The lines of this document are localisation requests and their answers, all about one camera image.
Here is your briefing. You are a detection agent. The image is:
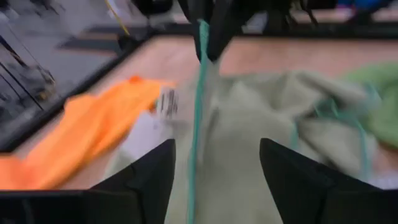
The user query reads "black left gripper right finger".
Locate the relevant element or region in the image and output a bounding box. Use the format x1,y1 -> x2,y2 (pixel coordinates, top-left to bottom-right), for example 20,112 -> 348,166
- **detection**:
259,138 -> 398,224

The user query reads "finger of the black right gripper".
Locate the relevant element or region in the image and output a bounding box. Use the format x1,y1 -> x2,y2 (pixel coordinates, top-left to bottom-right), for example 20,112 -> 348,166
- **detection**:
180,0 -> 203,60
206,0 -> 249,62

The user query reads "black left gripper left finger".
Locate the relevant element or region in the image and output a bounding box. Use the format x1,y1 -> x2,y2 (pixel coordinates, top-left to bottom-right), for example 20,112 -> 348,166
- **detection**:
0,139 -> 177,224

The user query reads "orange microfiber towel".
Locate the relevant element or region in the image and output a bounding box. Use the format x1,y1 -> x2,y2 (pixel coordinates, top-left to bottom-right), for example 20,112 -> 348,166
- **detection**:
0,75 -> 177,190

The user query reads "pale green microfiber towel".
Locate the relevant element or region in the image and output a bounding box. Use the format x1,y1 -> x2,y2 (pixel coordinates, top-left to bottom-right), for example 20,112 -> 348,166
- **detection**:
104,18 -> 382,224

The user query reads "bright green microfiber towel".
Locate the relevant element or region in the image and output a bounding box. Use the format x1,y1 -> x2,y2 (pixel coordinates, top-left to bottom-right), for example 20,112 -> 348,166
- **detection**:
343,62 -> 398,149

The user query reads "yellow floor cable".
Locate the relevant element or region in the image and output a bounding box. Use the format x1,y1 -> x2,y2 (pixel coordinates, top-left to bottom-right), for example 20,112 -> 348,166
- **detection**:
104,0 -> 131,35

